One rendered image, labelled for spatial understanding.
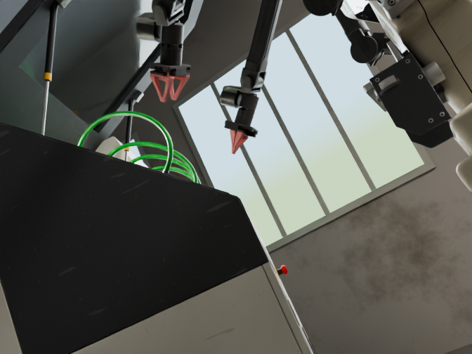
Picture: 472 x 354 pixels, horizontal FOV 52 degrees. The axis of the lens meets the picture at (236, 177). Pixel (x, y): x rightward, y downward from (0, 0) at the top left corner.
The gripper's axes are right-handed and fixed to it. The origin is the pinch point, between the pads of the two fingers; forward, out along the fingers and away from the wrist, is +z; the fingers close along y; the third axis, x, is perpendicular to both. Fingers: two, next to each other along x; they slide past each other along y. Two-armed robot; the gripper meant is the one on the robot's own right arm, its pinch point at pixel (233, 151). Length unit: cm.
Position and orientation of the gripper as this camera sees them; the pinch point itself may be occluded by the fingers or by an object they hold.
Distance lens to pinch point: 162.2
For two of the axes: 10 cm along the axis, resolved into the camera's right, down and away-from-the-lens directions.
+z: -3.0, 9.5, -0.2
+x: -3.3, -1.2, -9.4
